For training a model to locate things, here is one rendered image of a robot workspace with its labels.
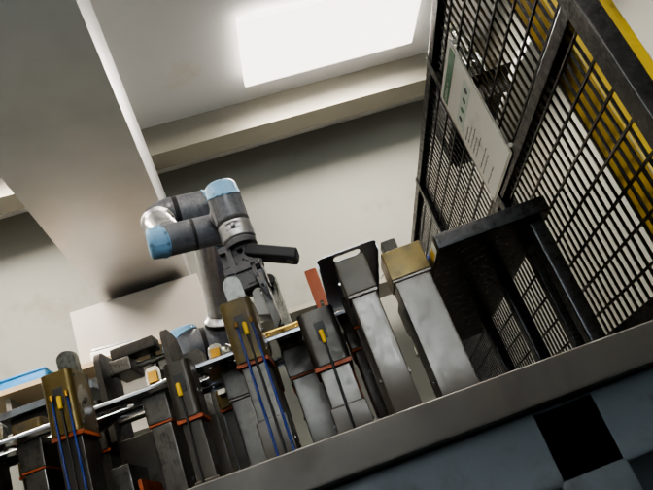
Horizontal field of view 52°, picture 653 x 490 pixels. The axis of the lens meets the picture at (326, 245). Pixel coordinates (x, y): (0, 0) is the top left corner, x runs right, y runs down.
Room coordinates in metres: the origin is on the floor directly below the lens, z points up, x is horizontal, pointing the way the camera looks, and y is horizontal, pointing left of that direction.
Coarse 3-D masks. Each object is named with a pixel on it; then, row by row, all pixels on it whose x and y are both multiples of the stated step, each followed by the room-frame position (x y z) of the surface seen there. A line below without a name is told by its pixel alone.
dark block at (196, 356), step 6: (186, 354) 1.55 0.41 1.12; (192, 354) 1.55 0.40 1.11; (198, 354) 1.56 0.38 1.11; (204, 354) 1.61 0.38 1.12; (192, 360) 1.55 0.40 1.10; (198, 360) 1.56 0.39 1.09; (204, 360) 1.59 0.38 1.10; (204, 396) 1.56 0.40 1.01; (210, 396) 1.56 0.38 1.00; (210, 402) 1.56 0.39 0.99; (216, 402) 1.60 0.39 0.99; (210, 408) 1.56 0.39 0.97; (216, 408) 1.58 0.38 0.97; (210, 414) 1.56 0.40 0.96
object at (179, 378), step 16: (176, 368) 1.17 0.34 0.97; (192, 368) 1.20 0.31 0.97; (176, 384) 1.16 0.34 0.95; (192, 384) 1.18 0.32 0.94; (176, 400) 1.17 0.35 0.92; (192, 400) 1.17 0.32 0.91; (176, 416) 1.18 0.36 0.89; (192, 416) 1.18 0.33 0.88; (208, 416) 1.22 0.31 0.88; (192, 432) 1.18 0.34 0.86; (208, 432) 1.21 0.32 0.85; (192, 448) 1.18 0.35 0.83; (208, 448) 1.18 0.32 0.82; (192, 464) 1.18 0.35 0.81; (208, 464) 1.18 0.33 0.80; (208, 480) 1.18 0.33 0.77
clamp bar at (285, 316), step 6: (270, 276) 1.51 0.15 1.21; (270, 282) 1.51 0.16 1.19; (276, 282) 1.54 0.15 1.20; (270, 288) 1.55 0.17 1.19; (276, 288) 1.55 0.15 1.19; (276, 294) 1.54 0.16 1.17; (282, 294) 1.55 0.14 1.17; (276, 300) 1.54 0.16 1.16; (282, 300) 1.53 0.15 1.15; (282, 306) 1.54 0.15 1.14; (282, 312) 1.54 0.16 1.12; (288, 312) 1.53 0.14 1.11; (282, 318) 1.53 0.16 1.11; (288, 318) 1.52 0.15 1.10; (288, 324) 1.53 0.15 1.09
